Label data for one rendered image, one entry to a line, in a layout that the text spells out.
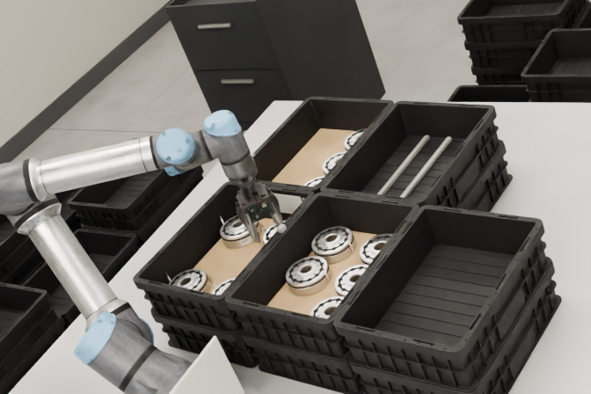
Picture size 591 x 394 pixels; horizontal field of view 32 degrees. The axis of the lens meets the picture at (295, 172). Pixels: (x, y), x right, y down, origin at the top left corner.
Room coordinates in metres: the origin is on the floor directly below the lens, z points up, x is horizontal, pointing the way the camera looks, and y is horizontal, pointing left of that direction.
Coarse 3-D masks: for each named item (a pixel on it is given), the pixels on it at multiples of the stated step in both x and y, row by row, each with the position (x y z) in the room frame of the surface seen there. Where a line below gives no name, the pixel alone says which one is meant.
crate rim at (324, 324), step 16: (304, 208) 2.06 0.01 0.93; (416, 208) 1.89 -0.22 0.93; (288, 224) 2.02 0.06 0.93; (400, 224) 1.85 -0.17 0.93; (368, 272) 1.74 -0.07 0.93; (352, 288) 1.71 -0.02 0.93; (240, 304) 1.80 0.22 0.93; (256, 304) 1.78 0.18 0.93; (288, 320) 1.71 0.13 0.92; (304, 320) 1.67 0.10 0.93; (320, 320) 1.65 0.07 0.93
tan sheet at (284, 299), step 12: (360, 240) 2.00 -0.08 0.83; (312, 252) 2.02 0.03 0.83; (336, 264) 1.94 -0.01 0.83; (348, 264) 1.93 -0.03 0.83; (360, 264) 1.91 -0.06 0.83; (336, 276) 1.90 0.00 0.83; (288, 288) 1.92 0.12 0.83; (324, 288) 1.87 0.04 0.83; (276, 300) 1.90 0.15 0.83; (288, 300) 1.88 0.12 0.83; (300, 300) 1.87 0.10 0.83; (312, 300) 1.85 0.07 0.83; (300, 312) 1.83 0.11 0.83
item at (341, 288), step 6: (348, 270) 1.86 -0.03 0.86; (354, 270) 1.85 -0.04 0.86; (360, 270) 1.85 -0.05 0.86; (342, 276) 1.85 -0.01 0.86; (336, 282) 1.84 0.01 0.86; (342, 282) 1.83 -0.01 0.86; (336, 288) 1.82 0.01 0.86; (342, 288) 1.81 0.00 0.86; (348, 288) 1.80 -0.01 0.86; (342, 294) 1.79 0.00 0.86
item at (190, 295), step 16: (288, 192) 2.16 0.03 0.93; (304, 192) 2.13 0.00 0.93; (272, 240) 1.99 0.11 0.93; (256, 256) 1.95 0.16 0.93; (144, 272) 2.07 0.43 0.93; (144, 288) 2.03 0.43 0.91; (160, 288) 1.98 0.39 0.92; (176, 288) 1.95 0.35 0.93; (208, 304) 1.88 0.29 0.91; (224, 304) 1.85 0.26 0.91
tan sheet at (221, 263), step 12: (216, 252) 2.18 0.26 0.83; (228, 252) 2.16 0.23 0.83; (240, 252) 2.14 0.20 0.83; (252, 252) 2.12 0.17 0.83; (204, 264) 2.15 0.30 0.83; (216, 264) 2.13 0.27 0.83; (228, 264) 2.11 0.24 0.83; (240, 264) 2.09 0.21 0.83; (216, 276) 2.08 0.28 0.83; (228, 276) 2.06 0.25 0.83
